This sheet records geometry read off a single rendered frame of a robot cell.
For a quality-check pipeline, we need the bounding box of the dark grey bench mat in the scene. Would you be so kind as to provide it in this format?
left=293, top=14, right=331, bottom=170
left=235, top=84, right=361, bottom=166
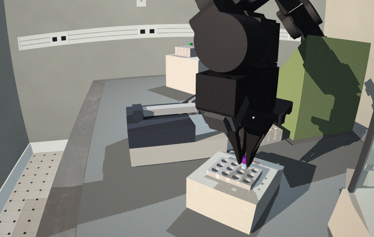
left=76, top=76, right=364, bottom=237

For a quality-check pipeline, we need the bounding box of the violet-capped test tube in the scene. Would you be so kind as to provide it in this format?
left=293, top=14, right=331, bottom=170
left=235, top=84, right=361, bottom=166
left=241, top=155, right=248, bottom=169

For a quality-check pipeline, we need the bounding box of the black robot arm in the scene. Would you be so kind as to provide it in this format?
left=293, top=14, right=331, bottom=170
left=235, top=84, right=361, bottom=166
left=189, top=0, right=327, bottom=133

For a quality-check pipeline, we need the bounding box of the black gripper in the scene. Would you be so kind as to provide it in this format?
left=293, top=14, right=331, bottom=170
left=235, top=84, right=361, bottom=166
left=226, top=62, right=293, bottom=167

